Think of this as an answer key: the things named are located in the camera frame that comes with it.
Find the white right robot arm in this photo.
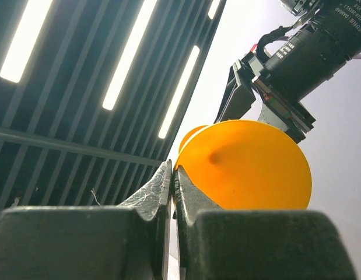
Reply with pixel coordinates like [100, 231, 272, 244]
[216, 1, 361, 143]

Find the orange plastic wine glass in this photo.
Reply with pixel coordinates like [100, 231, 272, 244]
[174, 120, 312, 210]

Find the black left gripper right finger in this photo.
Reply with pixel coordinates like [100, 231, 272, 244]
[172, 167, 357, 279]

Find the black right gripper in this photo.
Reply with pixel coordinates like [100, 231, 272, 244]
[214, 52, 316, 143]

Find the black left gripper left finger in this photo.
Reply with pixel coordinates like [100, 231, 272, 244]
[0, 161, 172, 279]

